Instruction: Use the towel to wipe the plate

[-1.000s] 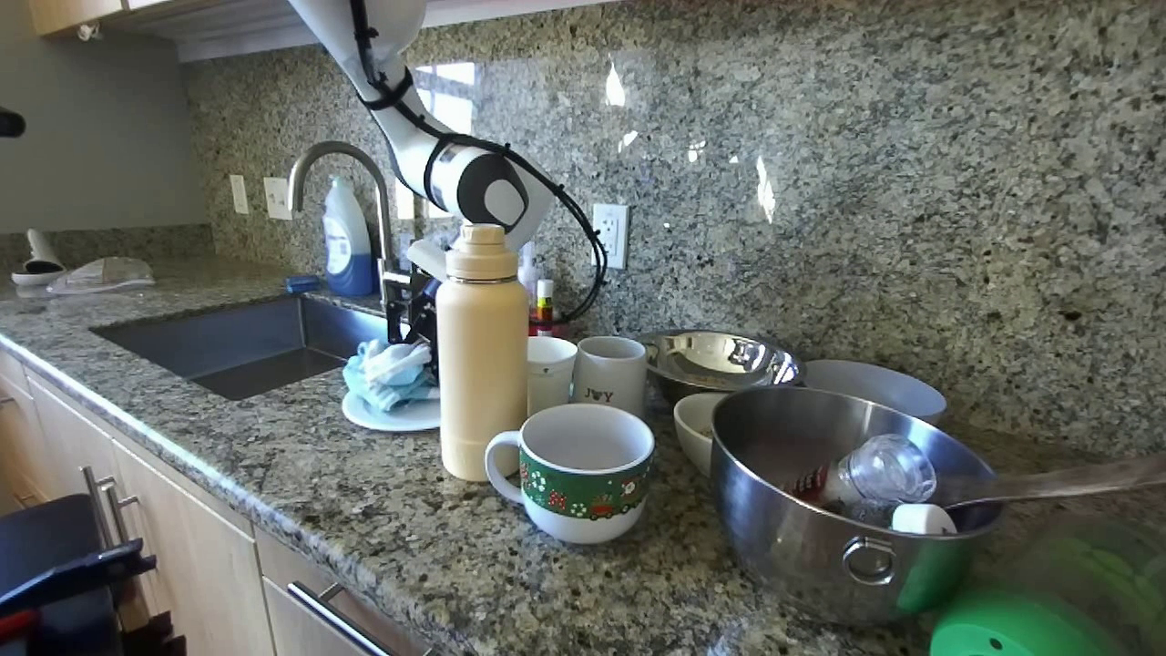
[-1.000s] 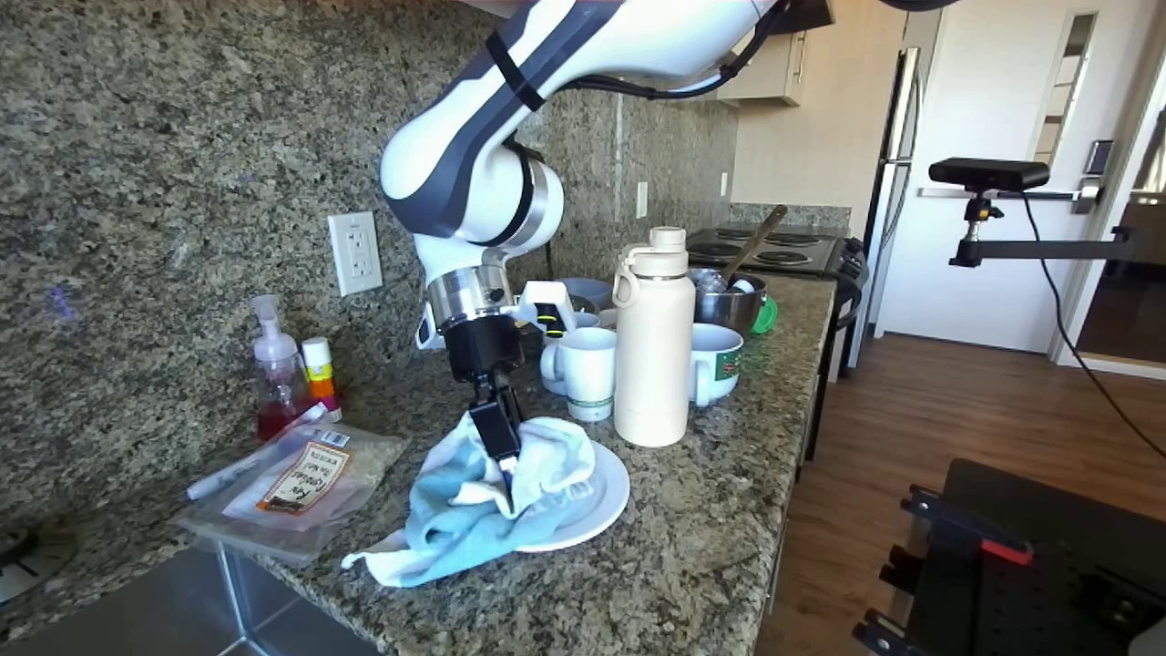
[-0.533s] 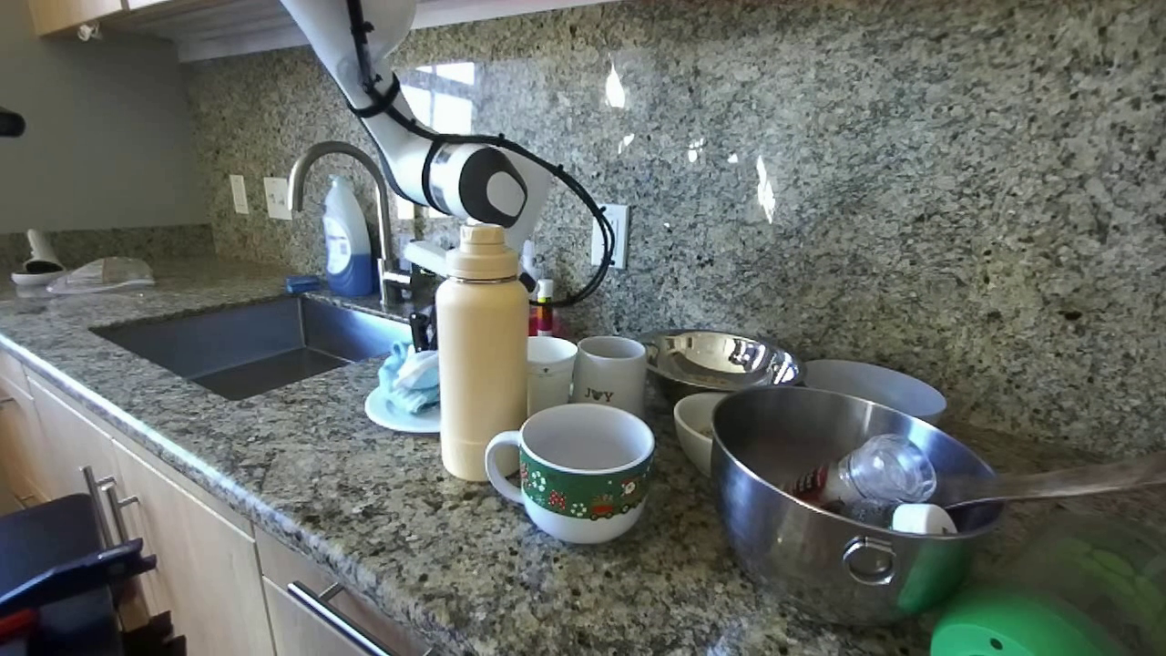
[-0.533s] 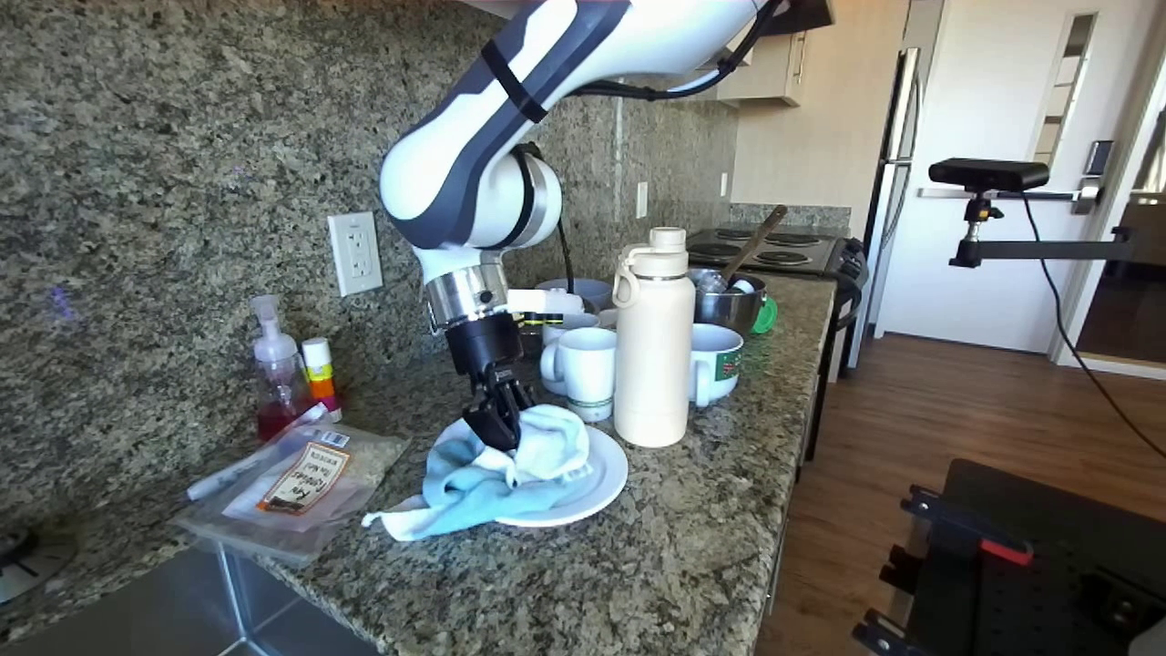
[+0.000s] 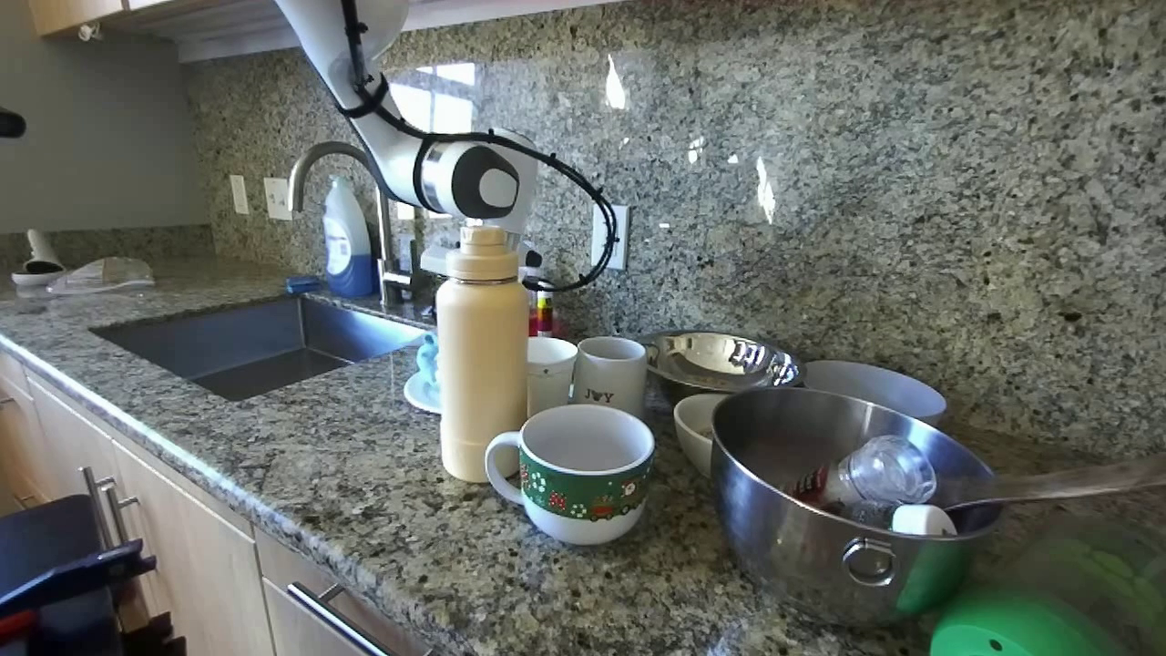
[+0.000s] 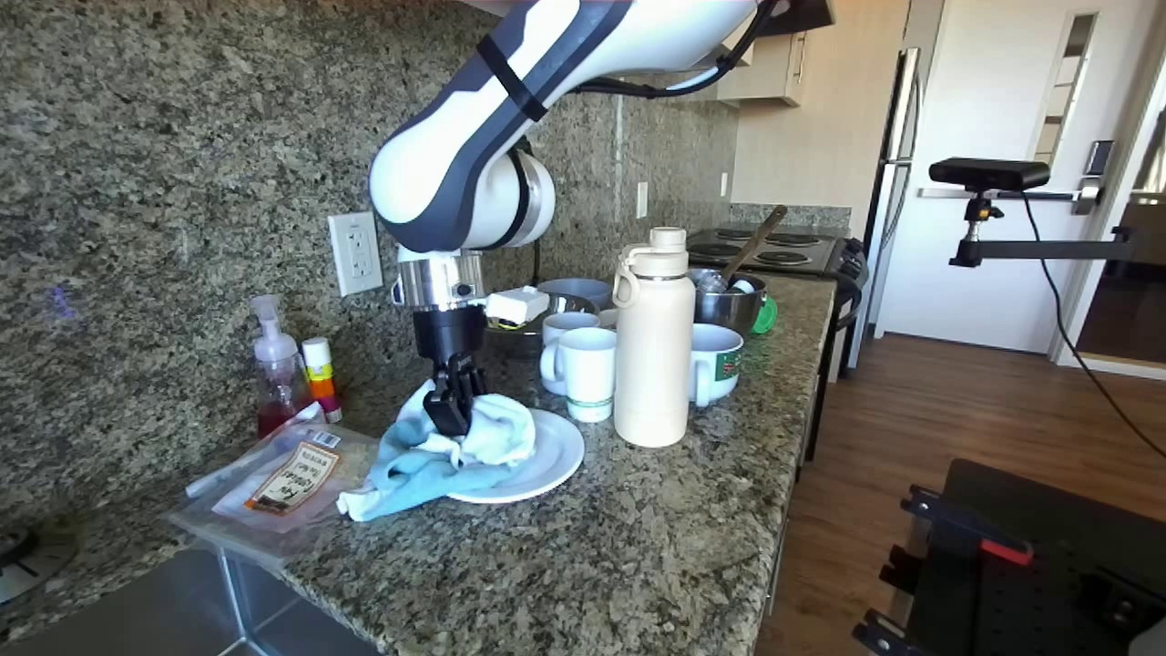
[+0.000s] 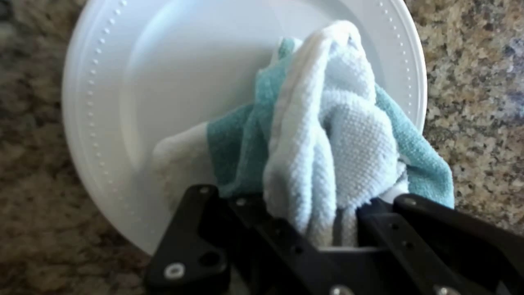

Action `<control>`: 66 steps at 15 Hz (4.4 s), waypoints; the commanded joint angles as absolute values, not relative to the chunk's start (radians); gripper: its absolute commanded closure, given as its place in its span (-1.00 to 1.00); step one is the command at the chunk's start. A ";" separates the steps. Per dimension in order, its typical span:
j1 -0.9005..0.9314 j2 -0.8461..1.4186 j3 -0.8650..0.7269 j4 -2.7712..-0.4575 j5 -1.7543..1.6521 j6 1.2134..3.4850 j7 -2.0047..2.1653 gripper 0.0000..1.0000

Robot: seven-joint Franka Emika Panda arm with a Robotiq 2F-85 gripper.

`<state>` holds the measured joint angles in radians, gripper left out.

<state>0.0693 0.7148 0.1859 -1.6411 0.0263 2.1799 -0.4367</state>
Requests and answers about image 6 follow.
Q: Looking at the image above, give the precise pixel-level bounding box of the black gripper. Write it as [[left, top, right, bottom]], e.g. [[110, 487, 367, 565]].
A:
[[413, 301, 491, 441]]

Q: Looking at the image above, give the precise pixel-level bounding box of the teal and white towel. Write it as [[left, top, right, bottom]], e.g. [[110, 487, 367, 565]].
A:
[[334, 380, 538, 524]]

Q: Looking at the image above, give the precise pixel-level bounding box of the white round plate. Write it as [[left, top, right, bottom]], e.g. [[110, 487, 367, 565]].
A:
[[440, 403, 586, 510]]

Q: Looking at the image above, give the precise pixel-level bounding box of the plain white mug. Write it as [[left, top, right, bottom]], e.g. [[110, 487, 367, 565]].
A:
[[536, 323, 620, 426], [538, 309, 600, 356]]

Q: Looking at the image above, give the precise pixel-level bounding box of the small orange bottle white cap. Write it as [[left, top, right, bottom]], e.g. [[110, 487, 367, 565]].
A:
[[299, 334, 345, 422]]

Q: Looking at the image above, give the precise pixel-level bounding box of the grey blue bowl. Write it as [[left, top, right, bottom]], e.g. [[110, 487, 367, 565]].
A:
[[536, 275, 617, 312]]

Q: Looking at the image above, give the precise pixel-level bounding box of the clear soap dispenser red liquid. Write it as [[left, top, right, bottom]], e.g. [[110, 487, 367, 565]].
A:
[[248, 293, 306, 441]]

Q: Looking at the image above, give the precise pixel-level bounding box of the clear plastic bag with label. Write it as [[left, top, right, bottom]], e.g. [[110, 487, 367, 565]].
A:
[[167, 412, 382, 565]]

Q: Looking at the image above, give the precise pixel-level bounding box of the cream insulated water bottle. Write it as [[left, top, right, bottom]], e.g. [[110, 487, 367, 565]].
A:
[[608, 224, 699, 451]]

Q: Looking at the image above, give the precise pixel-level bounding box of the white mug with green band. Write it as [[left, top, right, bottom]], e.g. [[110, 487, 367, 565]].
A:
[[690, 322, 747, 412]]

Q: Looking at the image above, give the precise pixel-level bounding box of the large steel pot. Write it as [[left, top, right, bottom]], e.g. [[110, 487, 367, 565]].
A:
[[690, 267, 768, 340]]

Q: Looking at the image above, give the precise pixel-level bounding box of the green plastic container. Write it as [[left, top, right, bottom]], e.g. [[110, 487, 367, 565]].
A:
[[752, 293, 785, 344]]

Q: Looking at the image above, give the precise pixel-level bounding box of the stainless steel sink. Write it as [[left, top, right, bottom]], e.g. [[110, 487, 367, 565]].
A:
[[0, 538, 387, 656]]

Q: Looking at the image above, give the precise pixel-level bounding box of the black stove top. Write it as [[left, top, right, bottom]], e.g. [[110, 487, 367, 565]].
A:
[[687, 224, 852, 282]]

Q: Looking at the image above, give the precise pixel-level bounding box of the black tripod stand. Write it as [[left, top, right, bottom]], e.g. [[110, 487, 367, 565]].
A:
[[803, 232, 876, 467]]

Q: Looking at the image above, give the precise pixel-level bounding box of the stainless steel refrigerator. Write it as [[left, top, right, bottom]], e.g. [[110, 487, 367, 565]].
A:
[[864, 49, 925, 368]]

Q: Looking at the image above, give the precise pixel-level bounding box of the black cart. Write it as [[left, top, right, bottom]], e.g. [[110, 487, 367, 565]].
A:
[[851, 454, 1166, 656]]

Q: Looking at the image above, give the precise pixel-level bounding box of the door keypad lock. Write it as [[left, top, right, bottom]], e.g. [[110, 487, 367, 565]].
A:
[[1070, 135, 1114, 219]]

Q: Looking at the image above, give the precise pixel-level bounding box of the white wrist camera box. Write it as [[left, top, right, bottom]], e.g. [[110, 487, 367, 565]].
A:
[[480, 286, 554, 329]]

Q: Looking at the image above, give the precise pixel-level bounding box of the white wall power outlet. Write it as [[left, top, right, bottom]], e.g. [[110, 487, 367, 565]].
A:
[[325, 211, 387, 300]]

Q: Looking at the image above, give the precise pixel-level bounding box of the long handled spoon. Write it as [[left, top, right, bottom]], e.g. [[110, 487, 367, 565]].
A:
[[721, 199, 792, 293]]

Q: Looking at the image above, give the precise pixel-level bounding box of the black exterior camera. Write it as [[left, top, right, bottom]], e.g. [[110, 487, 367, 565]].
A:
[[925, 154, 1052, 198]]

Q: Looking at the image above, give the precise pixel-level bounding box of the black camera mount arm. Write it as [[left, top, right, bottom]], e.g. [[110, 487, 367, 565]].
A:
[[947, 185, 1166, 275]]

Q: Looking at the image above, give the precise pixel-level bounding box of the black camera cable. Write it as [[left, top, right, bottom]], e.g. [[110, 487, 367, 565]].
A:
[[1016, 190, 1166, 467]]

